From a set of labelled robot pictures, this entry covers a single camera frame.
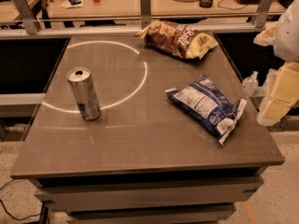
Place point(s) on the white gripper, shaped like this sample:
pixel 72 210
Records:
pixel 288 36

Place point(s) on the silver redbull can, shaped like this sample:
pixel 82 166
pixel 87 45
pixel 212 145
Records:
pixel 81 84

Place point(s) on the blue chip bag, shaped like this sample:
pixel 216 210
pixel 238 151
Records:
pixel 206 103

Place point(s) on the brown chip bag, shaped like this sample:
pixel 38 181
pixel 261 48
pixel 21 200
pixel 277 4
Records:
pixel 179 40

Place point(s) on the clear sanitizer bottle left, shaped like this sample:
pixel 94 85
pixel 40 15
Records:
pixel 250 84

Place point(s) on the black mesh pen cup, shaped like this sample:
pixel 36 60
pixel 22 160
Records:
pixel 206 3

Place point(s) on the metal railing frame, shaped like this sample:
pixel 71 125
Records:
pixel 149 10

